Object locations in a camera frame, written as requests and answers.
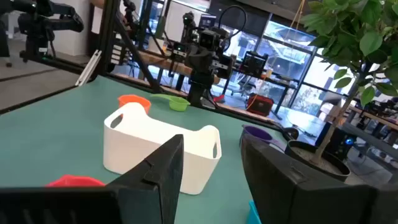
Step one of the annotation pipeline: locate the purple measuring cup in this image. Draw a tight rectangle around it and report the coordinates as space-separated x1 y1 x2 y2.
239 124 282 147

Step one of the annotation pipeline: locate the green plant in black pot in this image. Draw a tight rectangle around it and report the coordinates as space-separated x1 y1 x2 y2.
284 0 398 183

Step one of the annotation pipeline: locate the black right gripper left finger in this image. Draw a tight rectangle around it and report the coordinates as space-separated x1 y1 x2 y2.
107 134 185 224

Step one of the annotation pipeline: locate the green table mat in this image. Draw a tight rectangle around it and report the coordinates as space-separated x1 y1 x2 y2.
0 75 292 224

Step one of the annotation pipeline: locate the orange measuring cup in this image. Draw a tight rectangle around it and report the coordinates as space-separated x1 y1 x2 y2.
118 94 152 114

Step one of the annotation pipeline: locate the black computer tower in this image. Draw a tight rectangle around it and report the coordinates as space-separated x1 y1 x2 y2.
315 121 358 162

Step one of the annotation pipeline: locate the teal measuring cup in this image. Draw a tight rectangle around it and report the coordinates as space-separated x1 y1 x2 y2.
246 200 262 224

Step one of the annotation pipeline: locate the green measuring cup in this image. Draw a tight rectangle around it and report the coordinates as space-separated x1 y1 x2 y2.
150 93 191 113

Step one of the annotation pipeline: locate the black monitor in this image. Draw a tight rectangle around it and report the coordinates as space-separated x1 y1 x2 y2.
241 50 269 77

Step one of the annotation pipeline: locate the red measuring cup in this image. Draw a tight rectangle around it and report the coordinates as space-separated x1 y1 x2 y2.
45 174 106 188

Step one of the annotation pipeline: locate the white cable channel strip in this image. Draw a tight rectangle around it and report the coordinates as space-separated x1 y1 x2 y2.
75 49 103 87

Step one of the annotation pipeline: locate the wooden workbench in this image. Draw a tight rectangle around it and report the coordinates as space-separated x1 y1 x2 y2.
136 49 299 94
348 102 398 156

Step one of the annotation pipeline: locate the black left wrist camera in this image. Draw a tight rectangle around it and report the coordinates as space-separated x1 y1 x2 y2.
198 29 220 51

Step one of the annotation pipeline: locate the red storage crate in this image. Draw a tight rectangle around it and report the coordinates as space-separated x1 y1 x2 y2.
246 93 275 117

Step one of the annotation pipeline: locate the white plastic basket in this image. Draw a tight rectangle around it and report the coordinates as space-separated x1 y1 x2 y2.
103 102 223 196

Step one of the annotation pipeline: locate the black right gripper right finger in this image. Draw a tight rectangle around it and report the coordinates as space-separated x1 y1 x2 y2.
241 136 377 224

